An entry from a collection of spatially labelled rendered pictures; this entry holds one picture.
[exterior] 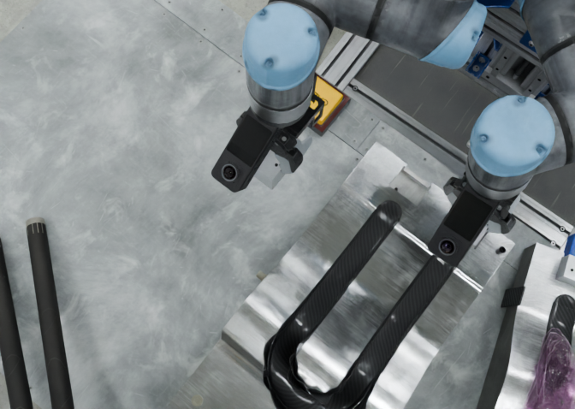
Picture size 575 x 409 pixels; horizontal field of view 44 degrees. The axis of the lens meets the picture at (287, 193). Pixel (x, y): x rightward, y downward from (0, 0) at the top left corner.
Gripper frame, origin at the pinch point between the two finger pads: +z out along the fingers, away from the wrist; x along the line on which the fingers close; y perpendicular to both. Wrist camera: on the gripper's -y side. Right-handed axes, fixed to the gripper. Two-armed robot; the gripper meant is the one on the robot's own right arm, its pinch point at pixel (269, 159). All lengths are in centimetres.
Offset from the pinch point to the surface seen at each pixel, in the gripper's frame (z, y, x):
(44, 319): 8.0, -37.8, 11.8
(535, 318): 9.3, 7.8, -45.2
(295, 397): 7.8, -23.6, -23.8
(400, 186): 8.7, 11.6, -17.2
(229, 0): 95, 55, 60
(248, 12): 95, 56, 53
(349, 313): 5.2, -9.6, -22.7
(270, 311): 1.8, -16.8, -13.8
